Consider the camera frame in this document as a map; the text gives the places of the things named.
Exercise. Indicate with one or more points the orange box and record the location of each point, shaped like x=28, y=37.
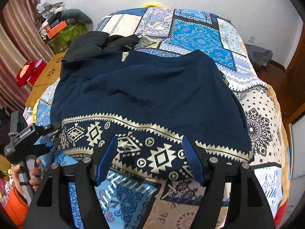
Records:
x=56, y=29

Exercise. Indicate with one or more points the green storage box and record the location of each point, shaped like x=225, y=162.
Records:
x=62, y=40

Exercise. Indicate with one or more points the grey backpack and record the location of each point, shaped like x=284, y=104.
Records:
x=259, y=57

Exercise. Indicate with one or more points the wall power socket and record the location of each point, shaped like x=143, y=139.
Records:
x=251, y=39

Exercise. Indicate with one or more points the striped pink curtain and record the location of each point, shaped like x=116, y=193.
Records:
x=20, y=42

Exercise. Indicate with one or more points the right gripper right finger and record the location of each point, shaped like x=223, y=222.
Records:
x=209, y=173

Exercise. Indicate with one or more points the white wardrobe sliding door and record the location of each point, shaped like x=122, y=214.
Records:
x=297, y=130

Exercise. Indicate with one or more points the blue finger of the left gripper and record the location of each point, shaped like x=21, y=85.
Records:
x=44, y=148

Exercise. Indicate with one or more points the pile of clutter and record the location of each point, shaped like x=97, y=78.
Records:
x=49, y=13

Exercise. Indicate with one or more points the wooden lap desk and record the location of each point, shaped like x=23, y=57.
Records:
x=49, y=76

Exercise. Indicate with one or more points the red plush toy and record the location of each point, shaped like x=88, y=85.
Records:
x=30, y=72

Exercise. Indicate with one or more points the blue patchwork bedspread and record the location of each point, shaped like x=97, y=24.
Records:
x=131, y=201

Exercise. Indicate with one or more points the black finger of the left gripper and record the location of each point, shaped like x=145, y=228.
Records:
x=50, y=129

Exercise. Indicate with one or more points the navy patterned hoodie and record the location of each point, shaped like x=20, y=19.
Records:
x=150, y=103

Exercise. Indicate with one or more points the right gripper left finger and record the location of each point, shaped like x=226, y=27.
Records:
x=90, y=172

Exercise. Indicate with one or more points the black garment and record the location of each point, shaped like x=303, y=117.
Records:
x=95, y=43

